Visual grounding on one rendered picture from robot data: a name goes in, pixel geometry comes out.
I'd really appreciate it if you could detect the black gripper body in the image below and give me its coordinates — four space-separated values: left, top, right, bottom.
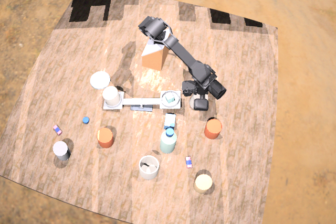
194 82 208 111

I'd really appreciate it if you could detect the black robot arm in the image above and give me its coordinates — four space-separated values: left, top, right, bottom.
138 16 227 100

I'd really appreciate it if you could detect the light blue block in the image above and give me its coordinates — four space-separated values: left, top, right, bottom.
164 113 176 130

